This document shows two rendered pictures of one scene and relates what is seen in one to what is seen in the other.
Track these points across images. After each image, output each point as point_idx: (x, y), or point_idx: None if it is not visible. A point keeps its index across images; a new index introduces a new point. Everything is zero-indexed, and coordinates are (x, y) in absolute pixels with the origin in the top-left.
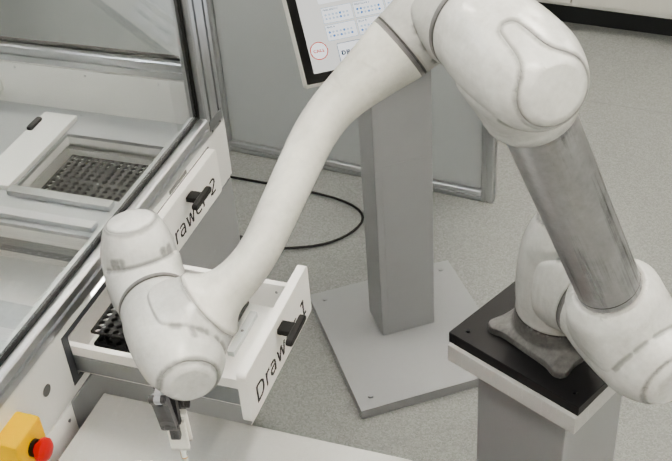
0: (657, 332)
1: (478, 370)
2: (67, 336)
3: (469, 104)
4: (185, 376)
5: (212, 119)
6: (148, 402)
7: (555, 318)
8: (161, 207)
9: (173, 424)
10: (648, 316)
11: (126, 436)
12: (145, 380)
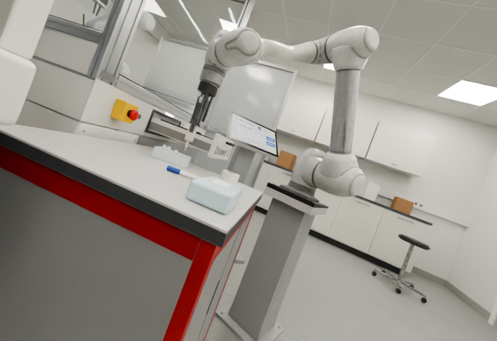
0: (356, 166)
1: (276, 194)
2: (154, 112)
3: (335, 54)
4: (251, 35)
5: (205, 125)
6: None
7: (312, 172)
8: (188, 124)
9: (197, 117)
10: (355, 159)
11: None
12: (174, 135)
